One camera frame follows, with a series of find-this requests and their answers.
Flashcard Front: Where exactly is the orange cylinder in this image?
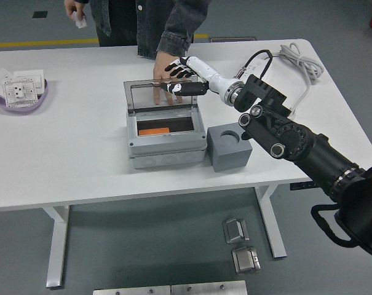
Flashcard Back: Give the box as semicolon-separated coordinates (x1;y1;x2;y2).
138;126;171;136

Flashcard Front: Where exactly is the white table leg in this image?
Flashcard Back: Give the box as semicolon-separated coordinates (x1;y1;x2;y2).
255;184;288;261
41;205;71;289

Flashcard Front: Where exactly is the person's left hand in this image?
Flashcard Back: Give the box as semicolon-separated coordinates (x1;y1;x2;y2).
152;50;186;106

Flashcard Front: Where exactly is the person's right hand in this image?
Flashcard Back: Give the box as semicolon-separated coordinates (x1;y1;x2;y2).
64;0;89;22

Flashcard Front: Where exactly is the white power strip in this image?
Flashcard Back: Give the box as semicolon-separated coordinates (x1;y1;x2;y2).
242;55;272;77

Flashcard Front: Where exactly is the grey-white power cord with plug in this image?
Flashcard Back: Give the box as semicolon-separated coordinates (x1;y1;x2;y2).
270;42;325;119

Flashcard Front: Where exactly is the small white object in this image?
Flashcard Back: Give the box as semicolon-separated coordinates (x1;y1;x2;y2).
71;11;89;30

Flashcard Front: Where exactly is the black table control panel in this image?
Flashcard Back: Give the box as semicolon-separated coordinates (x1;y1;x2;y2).
290;181;315;191

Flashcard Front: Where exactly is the purple bowl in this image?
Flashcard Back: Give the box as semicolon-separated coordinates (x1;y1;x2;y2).
0;79;50;116

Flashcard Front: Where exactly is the white printed socket module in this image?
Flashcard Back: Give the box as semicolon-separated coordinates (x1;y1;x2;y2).
1;78;41;108

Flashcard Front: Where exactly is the grey electrical box clear lid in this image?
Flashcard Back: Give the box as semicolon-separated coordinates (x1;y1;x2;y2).
123;79;207;169

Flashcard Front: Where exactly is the person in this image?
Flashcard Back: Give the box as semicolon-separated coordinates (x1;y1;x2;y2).
87;0;194;59

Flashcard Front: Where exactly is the grey cube with round hole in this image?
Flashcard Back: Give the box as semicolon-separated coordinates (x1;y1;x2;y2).
206;122;253;172

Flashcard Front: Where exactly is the small metal block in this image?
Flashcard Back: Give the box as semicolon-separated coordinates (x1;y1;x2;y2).
231;245;262;274
222;217;250;245

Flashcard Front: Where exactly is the metal plate with screws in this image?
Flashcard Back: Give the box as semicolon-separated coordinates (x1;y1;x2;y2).
92;285;172;295
170;280;248;295

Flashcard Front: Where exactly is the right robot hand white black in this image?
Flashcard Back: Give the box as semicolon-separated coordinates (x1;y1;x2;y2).
159;56;240;101

